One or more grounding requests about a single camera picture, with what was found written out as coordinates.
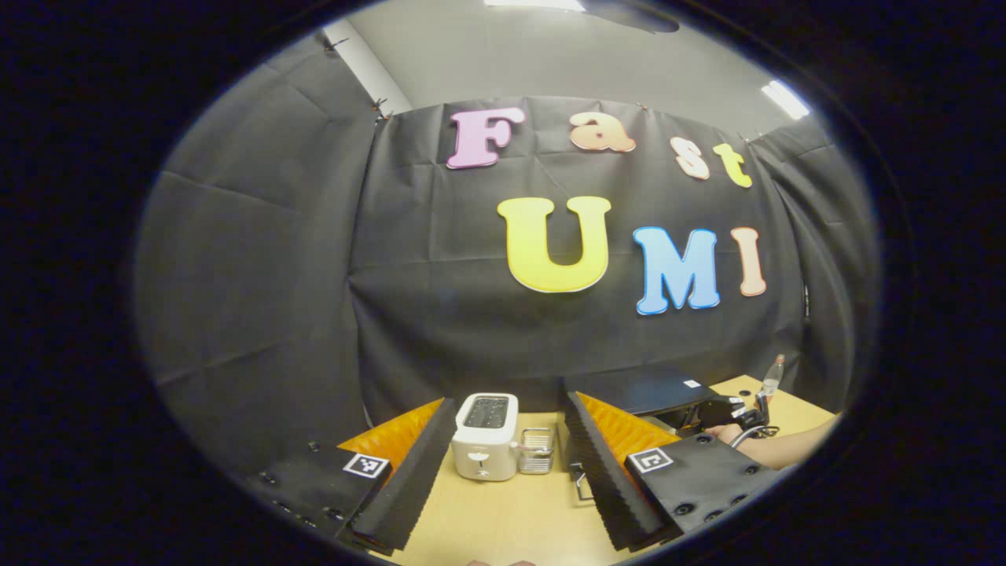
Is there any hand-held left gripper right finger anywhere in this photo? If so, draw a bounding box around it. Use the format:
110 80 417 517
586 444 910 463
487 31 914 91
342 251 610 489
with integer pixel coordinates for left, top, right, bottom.
564 391 787 551

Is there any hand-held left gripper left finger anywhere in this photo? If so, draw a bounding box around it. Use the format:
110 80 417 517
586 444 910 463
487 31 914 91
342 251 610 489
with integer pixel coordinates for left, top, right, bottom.
244 397 458 553

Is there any black electric oven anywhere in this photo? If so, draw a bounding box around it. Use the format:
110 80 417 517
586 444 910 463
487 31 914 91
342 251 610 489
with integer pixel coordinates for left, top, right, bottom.
562 366 743 504

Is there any white toaster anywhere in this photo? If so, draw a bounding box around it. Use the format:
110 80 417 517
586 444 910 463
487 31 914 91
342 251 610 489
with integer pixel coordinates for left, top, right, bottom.
450 393 521 482

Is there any black backdrop cloth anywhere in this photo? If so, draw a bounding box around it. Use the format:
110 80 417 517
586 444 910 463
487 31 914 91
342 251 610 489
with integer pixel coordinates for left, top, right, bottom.
134 31 881 480

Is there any ceiling light panel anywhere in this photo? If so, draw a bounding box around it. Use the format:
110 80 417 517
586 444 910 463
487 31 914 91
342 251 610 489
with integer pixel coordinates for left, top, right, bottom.
761 79 812 120

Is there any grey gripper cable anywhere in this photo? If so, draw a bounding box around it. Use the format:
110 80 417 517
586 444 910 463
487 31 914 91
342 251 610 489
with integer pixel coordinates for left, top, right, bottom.
729 423 780 450

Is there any small metal wire rack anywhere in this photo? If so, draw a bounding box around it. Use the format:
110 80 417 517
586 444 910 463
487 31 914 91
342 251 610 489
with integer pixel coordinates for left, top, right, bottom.
515 427 557 476

